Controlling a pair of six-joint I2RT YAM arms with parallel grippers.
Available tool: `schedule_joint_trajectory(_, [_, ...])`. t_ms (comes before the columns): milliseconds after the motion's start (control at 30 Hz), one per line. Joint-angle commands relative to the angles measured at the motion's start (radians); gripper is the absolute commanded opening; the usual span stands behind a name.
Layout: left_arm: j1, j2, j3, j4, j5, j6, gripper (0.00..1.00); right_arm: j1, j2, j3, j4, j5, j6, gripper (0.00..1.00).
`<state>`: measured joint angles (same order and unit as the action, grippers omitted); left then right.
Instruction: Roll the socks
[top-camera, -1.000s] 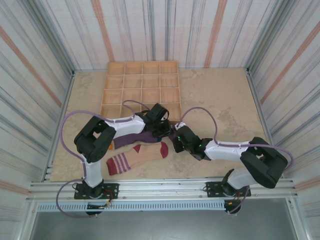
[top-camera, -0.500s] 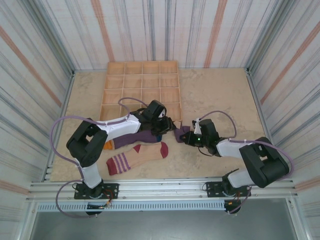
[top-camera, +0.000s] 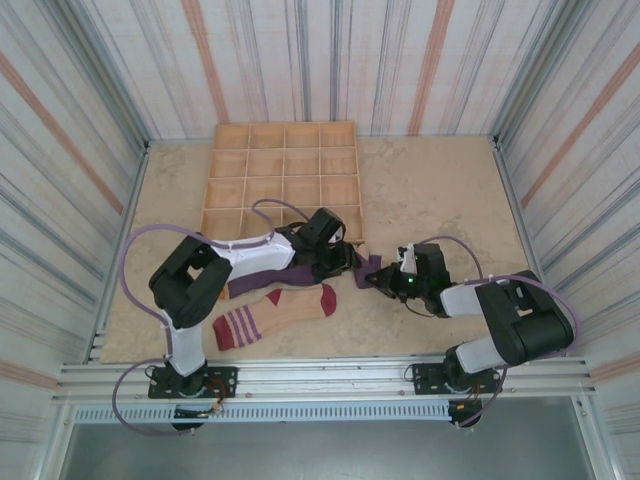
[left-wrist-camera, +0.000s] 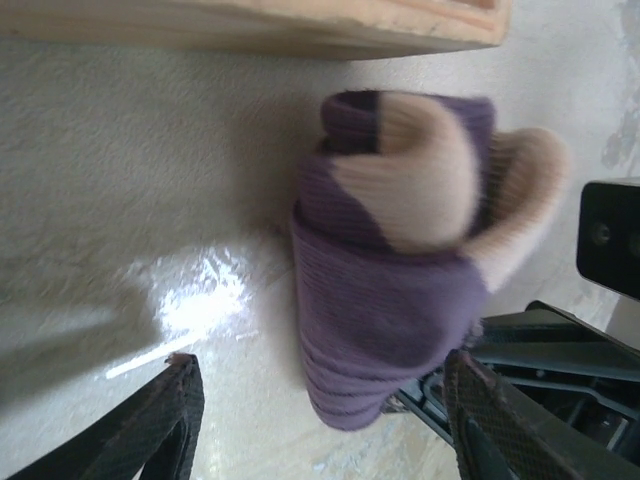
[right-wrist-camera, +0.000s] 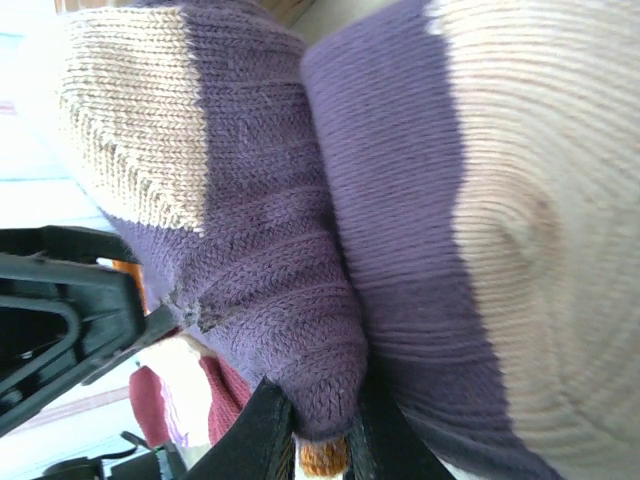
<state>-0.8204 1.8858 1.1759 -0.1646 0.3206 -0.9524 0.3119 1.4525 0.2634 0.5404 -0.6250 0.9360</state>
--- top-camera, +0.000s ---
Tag beige sock red toe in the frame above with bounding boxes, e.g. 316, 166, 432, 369
212, 282, 339, 352

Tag wooden compartment tray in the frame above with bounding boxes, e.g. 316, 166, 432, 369
198, 121, 369, 247

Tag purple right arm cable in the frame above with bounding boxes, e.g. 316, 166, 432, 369
413, 233, 584, 430

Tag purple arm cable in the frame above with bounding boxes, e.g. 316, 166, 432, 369
110, 198, 312, 437
413, 233, 584, 430

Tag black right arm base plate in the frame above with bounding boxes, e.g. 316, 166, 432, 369
407, 362, 504, 397

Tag aluminium mounting rail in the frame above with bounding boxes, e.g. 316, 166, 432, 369
49, 353, 599, 407

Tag aluminium side rail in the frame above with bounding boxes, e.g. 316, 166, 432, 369
492, 134, 576, 359
82, 140, 152, 364

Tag thin red black wires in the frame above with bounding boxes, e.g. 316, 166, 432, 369
173, 377, 237, 419
449, 382, 503, 416

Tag slotted grey cable duct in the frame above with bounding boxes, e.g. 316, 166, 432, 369
73, 403, 454, 424

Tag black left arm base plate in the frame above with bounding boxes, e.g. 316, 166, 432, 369
148, 365, 239, 400

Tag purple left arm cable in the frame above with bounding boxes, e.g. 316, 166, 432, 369
110, 198, 312, 437

